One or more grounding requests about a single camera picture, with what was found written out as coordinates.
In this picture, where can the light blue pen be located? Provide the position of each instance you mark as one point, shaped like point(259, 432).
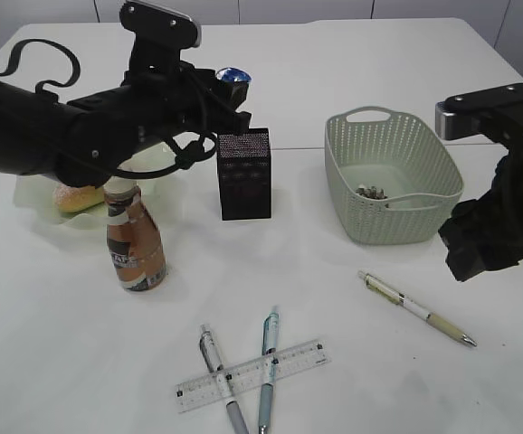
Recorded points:
point(269, 347)

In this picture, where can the pale green wavy plate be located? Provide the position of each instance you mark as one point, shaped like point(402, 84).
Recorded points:
point(34, 193)

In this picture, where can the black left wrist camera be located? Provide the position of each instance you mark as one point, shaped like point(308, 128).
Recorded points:
point(160, 36)

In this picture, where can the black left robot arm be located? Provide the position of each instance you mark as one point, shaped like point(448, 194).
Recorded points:
point(128, 131)

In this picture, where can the black mesh pen holder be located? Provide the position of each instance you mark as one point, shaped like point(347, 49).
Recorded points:
point(244, 175)

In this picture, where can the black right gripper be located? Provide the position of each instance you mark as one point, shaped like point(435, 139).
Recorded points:
point(486, 234)

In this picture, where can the pale green woven basket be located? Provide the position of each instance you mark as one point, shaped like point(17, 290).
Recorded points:
point(400, 155)

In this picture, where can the brown coffee bottle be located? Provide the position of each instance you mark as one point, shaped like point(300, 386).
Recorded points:
point(133, 238)

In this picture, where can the cream green ballpoint pen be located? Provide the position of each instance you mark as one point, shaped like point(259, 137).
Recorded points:
point(431, 318)

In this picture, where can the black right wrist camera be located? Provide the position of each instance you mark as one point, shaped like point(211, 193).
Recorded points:
point(493, 113)

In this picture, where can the grey white pen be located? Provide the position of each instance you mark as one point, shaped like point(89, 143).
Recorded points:
point(214, 363)

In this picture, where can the paper ball pink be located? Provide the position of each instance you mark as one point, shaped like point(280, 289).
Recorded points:
point(367, 191)

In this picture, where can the clear plastic ruler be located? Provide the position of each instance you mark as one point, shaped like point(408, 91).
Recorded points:
point(202, 391)

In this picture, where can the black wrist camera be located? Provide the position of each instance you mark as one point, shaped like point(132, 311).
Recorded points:
point(493, 113)
point(160, 36)

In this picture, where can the sugared bread roll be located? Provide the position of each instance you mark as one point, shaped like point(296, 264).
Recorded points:
point(71, 199)

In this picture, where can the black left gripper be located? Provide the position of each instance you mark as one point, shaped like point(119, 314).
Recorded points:
point(159, 105)

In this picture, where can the blue pencil sharpener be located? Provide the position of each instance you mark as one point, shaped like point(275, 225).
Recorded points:
point(233, 75)

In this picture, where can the paper ball grey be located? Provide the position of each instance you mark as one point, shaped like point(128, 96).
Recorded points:
point(377, 194)

